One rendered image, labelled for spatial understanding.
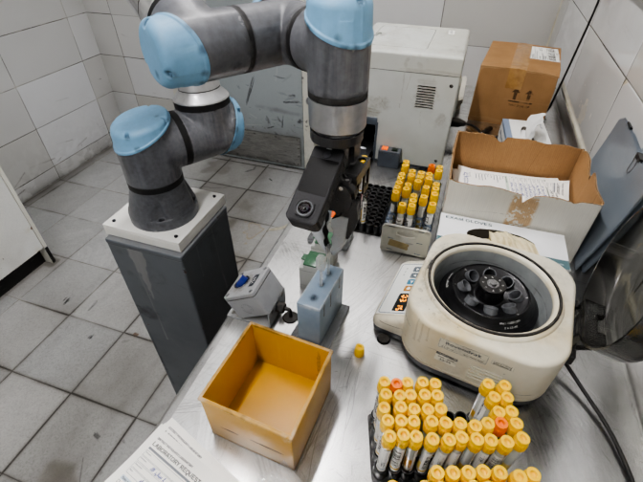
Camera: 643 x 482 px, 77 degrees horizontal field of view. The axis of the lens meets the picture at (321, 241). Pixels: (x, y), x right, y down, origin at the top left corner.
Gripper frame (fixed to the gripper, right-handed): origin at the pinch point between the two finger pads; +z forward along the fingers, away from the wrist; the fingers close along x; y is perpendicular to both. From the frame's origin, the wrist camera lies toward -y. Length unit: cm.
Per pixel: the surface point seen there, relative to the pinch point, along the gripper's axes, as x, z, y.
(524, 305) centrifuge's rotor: -30.5, 4.6, 5.3
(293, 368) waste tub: -0.3, 13.1, -14.3
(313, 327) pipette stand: -0.8, 10.0, -8.0
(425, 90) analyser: -1, -6, 58
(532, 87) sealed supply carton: -27, 2, 97
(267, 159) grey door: 120, 99, 173
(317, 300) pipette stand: -0.8, 5.2, -6.4
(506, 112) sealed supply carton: -22, 11, 97
